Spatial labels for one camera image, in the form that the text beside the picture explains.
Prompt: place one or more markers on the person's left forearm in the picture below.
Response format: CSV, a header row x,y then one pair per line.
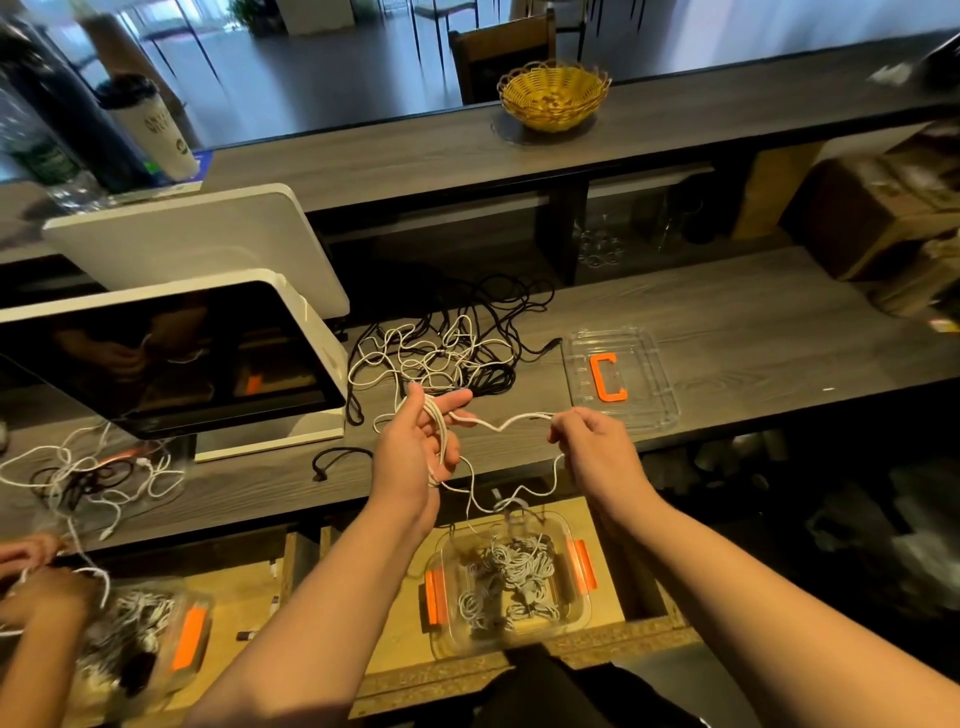
x,y
300,630

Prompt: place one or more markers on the small white connector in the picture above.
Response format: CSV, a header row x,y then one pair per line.
x,y
246,635

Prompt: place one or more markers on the brown cardboard box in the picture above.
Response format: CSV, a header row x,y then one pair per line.
x,y
878,210

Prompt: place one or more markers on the blue white notebook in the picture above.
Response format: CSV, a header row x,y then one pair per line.
x,y
203,162

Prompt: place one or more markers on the white touchscreen monitor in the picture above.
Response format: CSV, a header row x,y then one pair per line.
x,y
165,360

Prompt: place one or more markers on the green potted plant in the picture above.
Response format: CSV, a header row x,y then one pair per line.
x,y
252,12

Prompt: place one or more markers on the black device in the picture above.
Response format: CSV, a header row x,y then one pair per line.
x,y
942,60

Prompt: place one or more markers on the person's right forearm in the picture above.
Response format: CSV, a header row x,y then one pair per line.
x,y
795,623

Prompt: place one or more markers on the wooden drawer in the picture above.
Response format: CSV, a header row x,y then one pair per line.
x,y
263,600
660,623

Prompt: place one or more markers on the clear plastic water bottle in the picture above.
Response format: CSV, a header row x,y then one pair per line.
x,y
38,158

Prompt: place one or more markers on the round wooden table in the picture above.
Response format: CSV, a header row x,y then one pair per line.
x,y
128,53

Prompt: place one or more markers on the black thermos bottle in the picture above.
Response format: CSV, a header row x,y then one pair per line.
x,y
75,105

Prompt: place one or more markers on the yellow woven basket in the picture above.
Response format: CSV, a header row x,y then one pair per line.
x,y
554,98

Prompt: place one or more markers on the brown wooden chair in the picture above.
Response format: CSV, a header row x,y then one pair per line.
x,y
503,53

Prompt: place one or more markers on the person's left hand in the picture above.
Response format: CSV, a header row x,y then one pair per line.
x,y
408,458

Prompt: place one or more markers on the clear container drawer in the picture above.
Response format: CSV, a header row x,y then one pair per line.
x,y
165,675
443,645

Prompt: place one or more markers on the white paper coffee cup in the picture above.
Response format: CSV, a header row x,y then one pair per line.
x,y
150,132

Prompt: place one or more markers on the grey wooden bar counter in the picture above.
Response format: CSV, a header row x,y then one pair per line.
x,y
405,150

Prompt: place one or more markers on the flat cardboard sheet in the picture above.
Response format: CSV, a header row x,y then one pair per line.
x,y
777,188

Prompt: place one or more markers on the white customer display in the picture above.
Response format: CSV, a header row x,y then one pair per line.
x,y
195,248

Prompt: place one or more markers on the person's right hand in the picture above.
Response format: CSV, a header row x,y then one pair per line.
x,y
603,458

